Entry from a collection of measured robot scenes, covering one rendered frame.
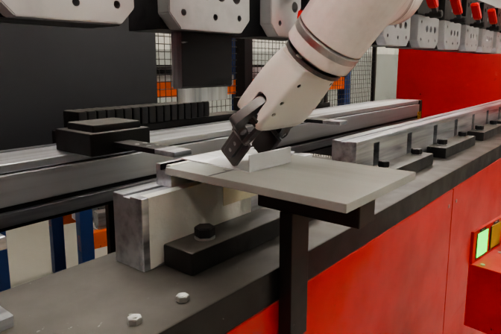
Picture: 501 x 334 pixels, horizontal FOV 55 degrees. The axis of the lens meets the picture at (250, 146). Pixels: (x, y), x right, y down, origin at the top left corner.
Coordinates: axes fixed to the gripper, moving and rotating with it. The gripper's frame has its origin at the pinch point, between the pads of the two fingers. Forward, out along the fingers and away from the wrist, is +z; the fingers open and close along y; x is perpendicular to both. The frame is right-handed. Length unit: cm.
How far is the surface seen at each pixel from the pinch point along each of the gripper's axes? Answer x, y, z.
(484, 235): 28, -43, 3
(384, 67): -237, -692, 197
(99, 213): -80, -71, 147
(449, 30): -18, -95, -11
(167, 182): -2.9, 7.9, 8.8
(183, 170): -1.3, 8.7, 4.3
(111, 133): -20.4, 3.6, 18.0
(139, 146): -14.2, 3.1, 14.7
